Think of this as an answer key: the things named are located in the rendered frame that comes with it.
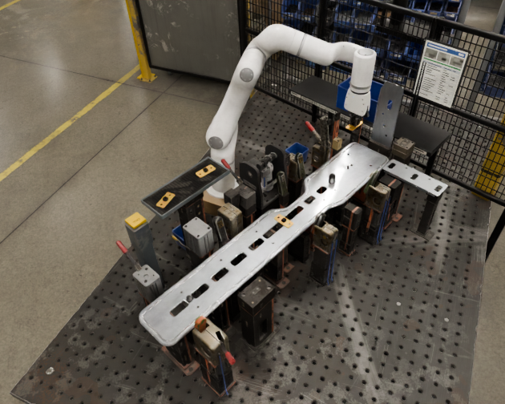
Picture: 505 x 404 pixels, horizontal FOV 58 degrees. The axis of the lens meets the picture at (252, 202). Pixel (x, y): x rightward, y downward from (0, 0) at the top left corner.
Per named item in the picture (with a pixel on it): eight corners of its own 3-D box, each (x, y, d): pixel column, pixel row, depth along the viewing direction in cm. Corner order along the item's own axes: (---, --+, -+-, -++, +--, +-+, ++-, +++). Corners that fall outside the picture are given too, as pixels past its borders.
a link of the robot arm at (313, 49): (300, 42, 190) (368, 67, 191) (294, 59, 179) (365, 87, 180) (309, 22, 183) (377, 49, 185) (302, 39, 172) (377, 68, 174)
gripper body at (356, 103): (344, 86, 186) (341, 109, 194) (365, 94, 181) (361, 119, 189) (354, 78, 190) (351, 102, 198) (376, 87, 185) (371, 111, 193)
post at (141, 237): (155, 298, 203) (134, 233, 172) (144, 288, 207) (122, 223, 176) (168, 288, 207) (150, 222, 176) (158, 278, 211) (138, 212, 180)
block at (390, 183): (384, 232, 226) (394, 191, 207) (365, 221, 232) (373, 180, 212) (394, 222, 231) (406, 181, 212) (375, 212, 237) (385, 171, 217)
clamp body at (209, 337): (222, 403, 169) (213, 358, 144) (196, 377, 177) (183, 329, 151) (242, 383, 175) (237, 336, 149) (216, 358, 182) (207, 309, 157)
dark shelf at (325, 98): (429, 158, 220) (430, 153, 218) (288, 93, 265) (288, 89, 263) (450, 137, 231) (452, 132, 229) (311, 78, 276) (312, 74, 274)
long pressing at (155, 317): (172, 356, 152) (171, 353, 151) (132, 316, 164) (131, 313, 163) (392, 160, 221) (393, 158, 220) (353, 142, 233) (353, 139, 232)
